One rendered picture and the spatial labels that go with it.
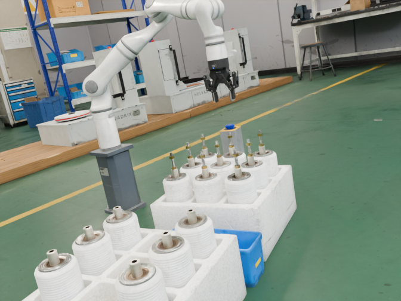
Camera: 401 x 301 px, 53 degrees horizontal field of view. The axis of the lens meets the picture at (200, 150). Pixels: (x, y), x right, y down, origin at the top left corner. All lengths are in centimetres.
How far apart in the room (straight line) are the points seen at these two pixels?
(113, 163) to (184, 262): 96
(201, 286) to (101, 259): 27
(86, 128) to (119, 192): 168
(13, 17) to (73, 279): 704
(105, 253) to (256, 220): 45
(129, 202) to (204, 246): 91
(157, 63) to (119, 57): 235
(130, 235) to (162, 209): 27
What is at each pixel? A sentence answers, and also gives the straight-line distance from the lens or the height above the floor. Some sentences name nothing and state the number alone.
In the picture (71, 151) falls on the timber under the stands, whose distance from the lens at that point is 331.
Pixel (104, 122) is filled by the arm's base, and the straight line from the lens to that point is 178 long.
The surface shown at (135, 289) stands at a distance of 81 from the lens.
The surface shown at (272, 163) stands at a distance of 145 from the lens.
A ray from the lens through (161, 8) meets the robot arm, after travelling 162.
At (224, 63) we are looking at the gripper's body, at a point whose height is 59.
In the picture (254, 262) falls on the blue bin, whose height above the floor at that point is 7.
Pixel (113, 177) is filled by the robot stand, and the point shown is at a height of 18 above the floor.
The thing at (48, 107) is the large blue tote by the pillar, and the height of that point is 25.
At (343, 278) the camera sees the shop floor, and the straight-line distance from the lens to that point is 119.
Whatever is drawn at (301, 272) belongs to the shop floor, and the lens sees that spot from 122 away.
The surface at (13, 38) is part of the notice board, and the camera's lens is 774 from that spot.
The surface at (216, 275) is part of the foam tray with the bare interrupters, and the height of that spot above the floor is 15.
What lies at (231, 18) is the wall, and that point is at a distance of 751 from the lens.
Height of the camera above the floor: 66
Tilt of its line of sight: 14 degrees down
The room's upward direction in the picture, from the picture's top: 11 degrees counter-clockwise
